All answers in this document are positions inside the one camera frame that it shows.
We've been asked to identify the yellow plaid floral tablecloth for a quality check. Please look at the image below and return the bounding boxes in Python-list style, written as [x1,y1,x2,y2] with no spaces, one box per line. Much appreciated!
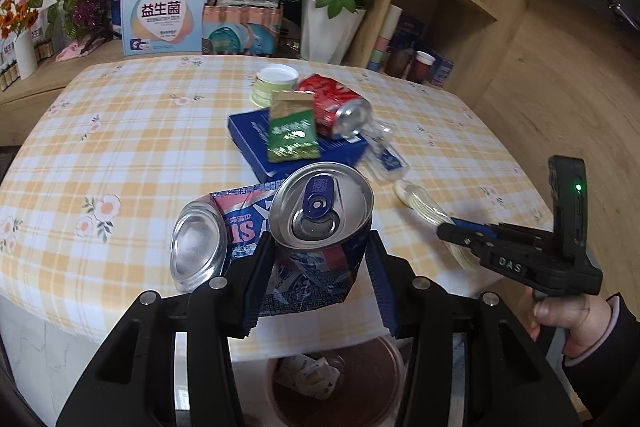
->
[0,57,556,360]

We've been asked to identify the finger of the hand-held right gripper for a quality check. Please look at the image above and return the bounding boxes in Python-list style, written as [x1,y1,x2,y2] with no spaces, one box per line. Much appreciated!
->
[436,224,496,260]
[451,218,551,240]

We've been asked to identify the purple flower sprig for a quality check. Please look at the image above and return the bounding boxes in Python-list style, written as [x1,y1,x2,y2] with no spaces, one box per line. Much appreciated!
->
[72,0,104,40]

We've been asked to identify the row of small brown bottles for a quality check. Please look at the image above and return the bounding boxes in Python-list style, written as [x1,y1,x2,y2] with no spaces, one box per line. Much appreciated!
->
[0,41,55,94]

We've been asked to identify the orange flowers in white vase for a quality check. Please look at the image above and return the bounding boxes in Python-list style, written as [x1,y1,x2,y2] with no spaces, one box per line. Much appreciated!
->
[0,0,42,80]

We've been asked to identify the white printed packet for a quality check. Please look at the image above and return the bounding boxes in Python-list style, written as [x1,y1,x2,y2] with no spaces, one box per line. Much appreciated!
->
[276,354,342,400]

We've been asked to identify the large white supplement box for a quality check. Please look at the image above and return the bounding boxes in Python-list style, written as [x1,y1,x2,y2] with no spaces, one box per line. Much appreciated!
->
[121,0,214,56]

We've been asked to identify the blue box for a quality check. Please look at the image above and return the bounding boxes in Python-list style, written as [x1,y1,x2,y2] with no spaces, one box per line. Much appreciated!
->
[227,107,371,184]

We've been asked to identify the person's right hand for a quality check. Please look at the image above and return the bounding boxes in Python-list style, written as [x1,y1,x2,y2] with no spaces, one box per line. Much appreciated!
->
[517,289,615,359]

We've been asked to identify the white plastic lid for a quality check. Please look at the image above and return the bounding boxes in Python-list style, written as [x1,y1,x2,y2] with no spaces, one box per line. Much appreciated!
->
[394,179,483,272]

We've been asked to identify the red paper cup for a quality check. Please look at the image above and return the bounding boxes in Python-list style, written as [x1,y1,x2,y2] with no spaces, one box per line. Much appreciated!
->
[406,51,436,84]

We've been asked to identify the small blue carton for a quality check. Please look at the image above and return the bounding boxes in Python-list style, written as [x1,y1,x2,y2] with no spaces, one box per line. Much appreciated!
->
[430,49,456,88]

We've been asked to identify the dark blue carton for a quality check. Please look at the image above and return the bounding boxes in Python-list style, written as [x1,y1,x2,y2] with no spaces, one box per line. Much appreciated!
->
[395,14,427,52]

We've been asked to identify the person's right forearm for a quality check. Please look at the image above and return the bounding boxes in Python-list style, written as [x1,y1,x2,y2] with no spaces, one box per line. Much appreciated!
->
[560,292,640,427]

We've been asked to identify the stack of pastel paper cups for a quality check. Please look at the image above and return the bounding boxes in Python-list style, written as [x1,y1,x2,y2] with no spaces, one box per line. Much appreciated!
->
[367,4,404,75]

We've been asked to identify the green foil packet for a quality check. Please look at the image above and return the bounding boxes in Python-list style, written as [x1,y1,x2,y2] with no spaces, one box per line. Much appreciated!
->
[267,90,321,162]

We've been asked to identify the blue and white roll pack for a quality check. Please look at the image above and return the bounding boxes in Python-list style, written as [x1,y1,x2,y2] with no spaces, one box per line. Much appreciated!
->
[107,0,127,40]

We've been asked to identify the pink cloth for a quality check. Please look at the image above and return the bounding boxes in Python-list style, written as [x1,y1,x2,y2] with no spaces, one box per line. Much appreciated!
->
[55,41,97,64]

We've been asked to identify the brown round trash bin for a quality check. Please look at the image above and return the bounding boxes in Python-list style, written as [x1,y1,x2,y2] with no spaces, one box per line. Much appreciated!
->
[265,334,407,427]

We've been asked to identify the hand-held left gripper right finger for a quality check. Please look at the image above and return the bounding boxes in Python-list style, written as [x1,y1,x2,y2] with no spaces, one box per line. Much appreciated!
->
[367,231,583,427]

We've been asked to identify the crushed blue drink can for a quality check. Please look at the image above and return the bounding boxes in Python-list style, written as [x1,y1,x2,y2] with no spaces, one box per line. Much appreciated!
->
[170,163,375,319]

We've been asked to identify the brown paper cup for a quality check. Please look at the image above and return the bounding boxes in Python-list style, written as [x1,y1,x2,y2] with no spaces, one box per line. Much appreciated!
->
[385,49,412,78]

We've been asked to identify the green paper cup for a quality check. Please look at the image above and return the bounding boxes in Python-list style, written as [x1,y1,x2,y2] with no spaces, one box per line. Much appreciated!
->
[250,64,299,108]

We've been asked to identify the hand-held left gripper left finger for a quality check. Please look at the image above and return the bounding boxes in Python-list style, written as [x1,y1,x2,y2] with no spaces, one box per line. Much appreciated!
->
[55,232,276,427]

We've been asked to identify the crushed red drink can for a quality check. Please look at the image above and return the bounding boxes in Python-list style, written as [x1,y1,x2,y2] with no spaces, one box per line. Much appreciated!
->
[297,74,373,140]

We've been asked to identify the wrapped pack of pink cans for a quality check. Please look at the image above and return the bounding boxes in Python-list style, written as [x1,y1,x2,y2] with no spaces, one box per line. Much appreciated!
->
[201,2,284,58]

